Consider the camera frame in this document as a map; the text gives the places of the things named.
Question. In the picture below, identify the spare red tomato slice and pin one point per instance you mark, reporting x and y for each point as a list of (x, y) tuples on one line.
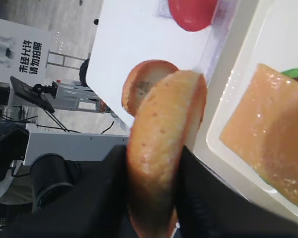
[(192, 15)]

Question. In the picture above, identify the white equipment cabinet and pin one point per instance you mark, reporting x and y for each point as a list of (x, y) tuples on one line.
[(70, 145)]

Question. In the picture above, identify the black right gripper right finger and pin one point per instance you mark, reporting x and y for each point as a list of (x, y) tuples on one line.
[(207, 208)]

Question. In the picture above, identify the black monitor on arm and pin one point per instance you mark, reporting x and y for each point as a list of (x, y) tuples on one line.
[(36, 94)]

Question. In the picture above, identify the black cylindrical bin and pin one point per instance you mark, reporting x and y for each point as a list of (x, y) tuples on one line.
[(51, 178)]

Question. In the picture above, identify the white sign with text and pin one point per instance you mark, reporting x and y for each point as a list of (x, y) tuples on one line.
[(23, 52)]

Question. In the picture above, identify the spare bun half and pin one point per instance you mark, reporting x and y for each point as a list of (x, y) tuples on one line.
[(141, 79)]

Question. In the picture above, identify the clear acrylic bun holder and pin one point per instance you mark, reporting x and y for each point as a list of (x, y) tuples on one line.
[(220, 26)]

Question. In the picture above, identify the cheese slice on burger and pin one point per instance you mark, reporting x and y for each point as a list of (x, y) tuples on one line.
[(263, 130)]

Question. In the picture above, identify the white serving tray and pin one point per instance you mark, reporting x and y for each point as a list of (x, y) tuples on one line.
[(272, 39)]

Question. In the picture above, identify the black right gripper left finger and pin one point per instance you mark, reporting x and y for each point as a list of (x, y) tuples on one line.
[(96, 207)]

